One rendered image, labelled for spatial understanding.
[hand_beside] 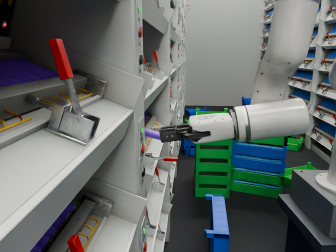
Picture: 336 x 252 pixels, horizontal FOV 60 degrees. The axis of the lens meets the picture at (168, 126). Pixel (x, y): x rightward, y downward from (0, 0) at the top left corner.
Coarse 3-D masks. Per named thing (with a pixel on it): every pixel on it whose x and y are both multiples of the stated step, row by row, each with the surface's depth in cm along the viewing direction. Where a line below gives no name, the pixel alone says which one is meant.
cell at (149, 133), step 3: (144, 129) 70; (147, 129) 70; (144, 132) 70; (147, 132) 70; (150, 132) 70; (153, 132) 70; (156, 132) 70; (144, 135) 71; (147, 135) 70; (150, 135) 70; (153, 135) 70; (156, 135) 70; (159, 135) 70; (156, 138) 70; (159, 138) 70
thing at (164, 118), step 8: (144, 112) 117; (152, 112) 116; (160, 112) 116; (160, 120) 117; (168, 120) 117; (152, 144) 90; (160, 144) 93; (152, 152) 83; (152, 168) 73; (152, 176) 58
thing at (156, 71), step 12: (144, 60) 68; (156, 60) 93; (144, 72) 53; (156, 72) 94; (168, 72) 112; (144, 84) 53; (156, 84) 80; (144, 96) 54; (156, 96) 88; (144, 108) 63
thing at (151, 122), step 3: (153, 117) 111; (156, 117) 113; (150, 120) 105; (153, 120) 107; (147, 123) 100; (150, 123) 102; (153, 123) 107; (147, 126) 97; (150, 126) 98; (153, 126) 105; (156, 126) 106; (150, 129) 100; (144, 138) 85; (147, 141) 87; (150, 141) 89; (147, 144) 85; (147, 147) 83
